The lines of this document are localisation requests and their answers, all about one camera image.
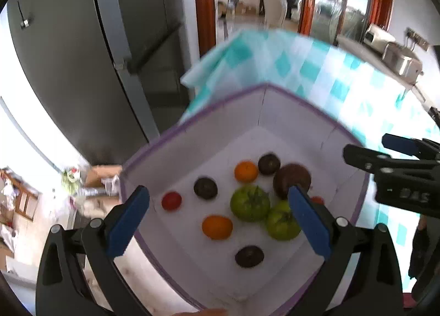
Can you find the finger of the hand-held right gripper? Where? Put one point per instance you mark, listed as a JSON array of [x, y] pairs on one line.
[[367, 161], [402, 144]]

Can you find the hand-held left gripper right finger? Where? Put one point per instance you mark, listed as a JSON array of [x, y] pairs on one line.
[[309, 224]]

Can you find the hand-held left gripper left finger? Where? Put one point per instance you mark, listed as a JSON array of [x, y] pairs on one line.
[[127, 221]]

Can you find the small red tomato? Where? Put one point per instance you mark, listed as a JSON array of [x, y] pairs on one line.
[[171, 200], [318, 200]]

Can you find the green tomato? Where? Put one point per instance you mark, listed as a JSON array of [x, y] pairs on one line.
[[250, 203], [280, 223]]

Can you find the large purple tomato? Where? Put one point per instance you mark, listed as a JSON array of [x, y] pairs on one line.
[[287, 178]]

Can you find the small dark tomato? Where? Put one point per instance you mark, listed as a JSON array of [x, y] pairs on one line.
[[249, 256], [205, 188], [269, 163]]

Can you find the orange tangerine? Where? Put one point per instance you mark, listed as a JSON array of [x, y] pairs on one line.
[[246, 171], [217, 227]]

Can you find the white box with purple trim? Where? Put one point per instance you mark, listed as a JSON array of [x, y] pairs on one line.
[[206, 137]]

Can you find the cardboard box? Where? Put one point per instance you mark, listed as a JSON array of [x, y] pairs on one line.
[[101, 175]]

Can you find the bag of green vegetables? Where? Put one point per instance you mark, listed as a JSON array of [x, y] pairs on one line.
[[70, 180]]

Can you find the teal checkered tablecloth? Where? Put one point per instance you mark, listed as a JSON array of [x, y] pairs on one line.
[[309, 61]]

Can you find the grey refrigerator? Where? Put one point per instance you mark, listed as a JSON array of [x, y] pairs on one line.
[[86, 61]]

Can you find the white chair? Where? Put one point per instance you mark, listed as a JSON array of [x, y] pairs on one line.
[[274, 4]]

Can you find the wall socket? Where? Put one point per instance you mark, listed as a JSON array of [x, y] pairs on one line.
[[416, 38]]

